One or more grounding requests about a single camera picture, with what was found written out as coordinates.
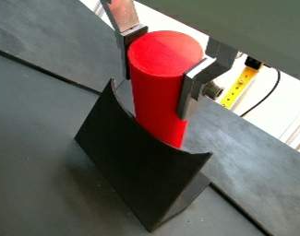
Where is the black cable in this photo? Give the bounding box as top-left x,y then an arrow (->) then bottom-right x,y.
238,67 -> 281,118

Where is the yellow metal frame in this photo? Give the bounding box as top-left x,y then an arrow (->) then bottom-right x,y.
220,66 -> 258,109

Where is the bright red cylinder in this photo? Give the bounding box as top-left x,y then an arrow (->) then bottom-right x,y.
127,30 -> 204,148

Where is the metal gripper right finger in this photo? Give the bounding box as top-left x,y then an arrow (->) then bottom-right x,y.
177,38 -> 238,120

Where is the black curved cradle stand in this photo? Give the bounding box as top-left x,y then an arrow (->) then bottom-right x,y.
75,80 -> 212,231

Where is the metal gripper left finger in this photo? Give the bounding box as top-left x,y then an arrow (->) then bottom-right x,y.
101,0 -> 149,79

